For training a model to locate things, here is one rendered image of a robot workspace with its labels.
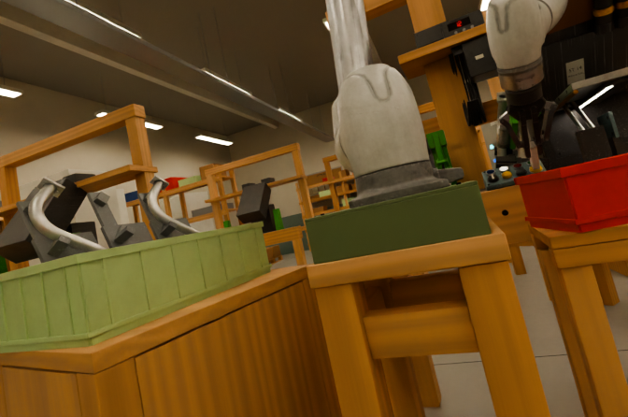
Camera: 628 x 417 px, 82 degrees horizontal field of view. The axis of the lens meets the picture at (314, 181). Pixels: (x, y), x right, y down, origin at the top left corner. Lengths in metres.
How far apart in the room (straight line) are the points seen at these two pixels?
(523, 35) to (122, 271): 0.97
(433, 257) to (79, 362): 0.63
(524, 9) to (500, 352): 0.65
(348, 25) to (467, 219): 0.61
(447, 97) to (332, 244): 1.23
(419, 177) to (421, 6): 1.30
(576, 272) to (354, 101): 0.51
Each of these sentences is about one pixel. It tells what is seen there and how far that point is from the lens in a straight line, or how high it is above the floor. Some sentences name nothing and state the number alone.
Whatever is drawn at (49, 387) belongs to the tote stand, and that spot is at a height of 0.72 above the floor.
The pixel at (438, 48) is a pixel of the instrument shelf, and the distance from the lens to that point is 1.68.
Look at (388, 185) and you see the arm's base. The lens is 0.67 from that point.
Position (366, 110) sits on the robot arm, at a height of 1.10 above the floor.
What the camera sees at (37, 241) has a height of 1.02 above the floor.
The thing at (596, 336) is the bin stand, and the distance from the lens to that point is 0.87.
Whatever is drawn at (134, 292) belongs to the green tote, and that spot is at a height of 0.86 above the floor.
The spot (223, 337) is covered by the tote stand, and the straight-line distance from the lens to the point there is 0.93.
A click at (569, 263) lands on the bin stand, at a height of 0.75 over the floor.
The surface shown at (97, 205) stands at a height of 1.11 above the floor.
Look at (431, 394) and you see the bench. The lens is 1.94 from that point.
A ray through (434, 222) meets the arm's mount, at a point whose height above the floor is 0.88.
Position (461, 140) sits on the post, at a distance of 1.71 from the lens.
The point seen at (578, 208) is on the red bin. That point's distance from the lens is 0.81.
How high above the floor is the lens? 0.93
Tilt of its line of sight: 6 degrees up
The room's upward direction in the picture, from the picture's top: 13 degrees counter-clockwise
